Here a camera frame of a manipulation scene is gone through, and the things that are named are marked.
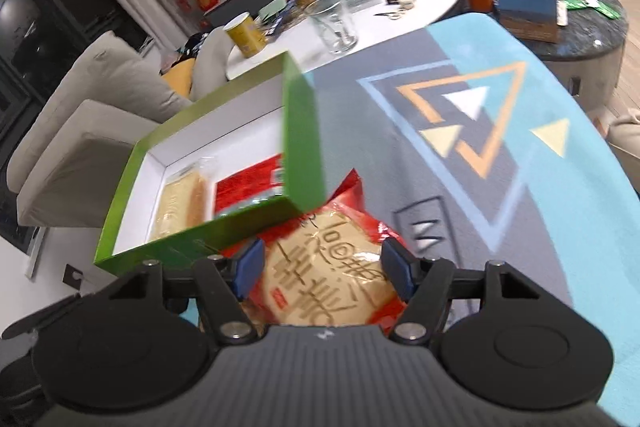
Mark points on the black scissors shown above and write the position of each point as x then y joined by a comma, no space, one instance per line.
390,14

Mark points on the clear glass cup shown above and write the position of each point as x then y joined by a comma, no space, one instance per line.
332,24

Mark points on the tape roll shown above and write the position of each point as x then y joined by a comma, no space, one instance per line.
406,2

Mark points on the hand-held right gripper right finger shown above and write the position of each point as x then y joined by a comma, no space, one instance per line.
397,268

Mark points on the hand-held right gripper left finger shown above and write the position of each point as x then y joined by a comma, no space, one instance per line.
250,268

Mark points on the mint green lid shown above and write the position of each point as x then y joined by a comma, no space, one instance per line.
272,8

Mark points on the wall socket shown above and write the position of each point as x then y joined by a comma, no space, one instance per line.
73,276

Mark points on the beige pouf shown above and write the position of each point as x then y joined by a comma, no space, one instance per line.
625,147

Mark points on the white round table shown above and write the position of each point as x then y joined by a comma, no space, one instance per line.
390,34

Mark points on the white cushion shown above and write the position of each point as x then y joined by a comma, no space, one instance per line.
210,62

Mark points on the yellow can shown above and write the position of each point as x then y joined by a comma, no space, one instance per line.
245,34

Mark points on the red round cake packet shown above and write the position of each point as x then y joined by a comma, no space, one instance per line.
320,267

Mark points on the red snack packet white label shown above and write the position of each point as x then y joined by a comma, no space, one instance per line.
245,187

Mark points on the beige sofa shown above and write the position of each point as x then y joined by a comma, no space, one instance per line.
90,122

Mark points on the green cardboard box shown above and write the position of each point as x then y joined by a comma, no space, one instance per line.
300,132

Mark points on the green packet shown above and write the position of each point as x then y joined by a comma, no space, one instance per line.
597,5

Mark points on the dark marble round table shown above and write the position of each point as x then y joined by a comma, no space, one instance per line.
592,39

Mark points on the yellow cushion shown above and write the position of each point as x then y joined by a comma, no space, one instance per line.
178,76

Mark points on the pale yellow pastry packet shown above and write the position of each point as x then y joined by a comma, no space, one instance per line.
180,202

